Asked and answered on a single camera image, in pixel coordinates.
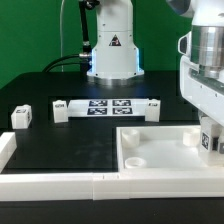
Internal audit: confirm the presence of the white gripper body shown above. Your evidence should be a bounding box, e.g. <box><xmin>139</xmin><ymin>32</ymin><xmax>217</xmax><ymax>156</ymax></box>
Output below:
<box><xmin>180</xmin><ymin>56</ymin><xmax>224</xmax><ymax>126</ymax></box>

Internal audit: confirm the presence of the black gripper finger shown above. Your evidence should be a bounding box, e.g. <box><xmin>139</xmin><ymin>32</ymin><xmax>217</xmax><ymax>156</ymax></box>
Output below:
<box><xmin>213</xmin><ymin>128</ymin><xmax>224</xmax><ymax>152</ymax></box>

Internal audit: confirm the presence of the white square tabletop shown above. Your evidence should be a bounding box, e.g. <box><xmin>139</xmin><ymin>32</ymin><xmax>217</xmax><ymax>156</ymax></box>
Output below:
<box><xmin>116</xmin><ymin>125</ymin><xmax>224</xmax><ymax>171</ymax></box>

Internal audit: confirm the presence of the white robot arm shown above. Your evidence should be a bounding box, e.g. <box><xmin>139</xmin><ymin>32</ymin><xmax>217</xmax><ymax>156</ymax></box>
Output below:
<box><xmin>87</xmin><ymin>0</ymin><xmax>224</xmax><ymax>154</ymax></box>

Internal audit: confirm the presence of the white sheet with fiducial tags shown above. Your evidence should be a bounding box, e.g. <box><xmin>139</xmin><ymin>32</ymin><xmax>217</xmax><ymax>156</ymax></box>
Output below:
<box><xmin>68</xmin><ymin>99</ymin><xmax>149</xmax><ymax>117</ymax></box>

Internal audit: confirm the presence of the white U-shaped obstacle fence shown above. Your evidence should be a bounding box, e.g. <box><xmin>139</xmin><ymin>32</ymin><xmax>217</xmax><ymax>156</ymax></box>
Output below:
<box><xmin>0</xmin><ymin>132</ymin><xmax>224</xmax><ymax>201</ymax></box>

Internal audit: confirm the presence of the black cable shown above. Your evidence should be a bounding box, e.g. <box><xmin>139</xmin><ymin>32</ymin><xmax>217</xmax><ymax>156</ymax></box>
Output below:
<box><xmin>42</xmin><ymin>0</ymin><xmax>100</xmax><ymax>73</ymax></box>

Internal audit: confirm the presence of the white cable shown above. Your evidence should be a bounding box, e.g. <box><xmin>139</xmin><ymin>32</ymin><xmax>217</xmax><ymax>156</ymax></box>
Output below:
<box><xmin>59</xmin><ymin>0</ymin><xmax>66</xmax><ymax>72</ymax></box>

